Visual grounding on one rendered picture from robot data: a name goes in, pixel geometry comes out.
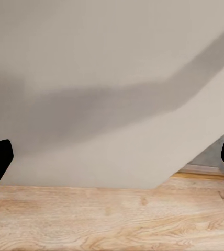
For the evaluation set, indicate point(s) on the fixed window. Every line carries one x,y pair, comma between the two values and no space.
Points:
206,165

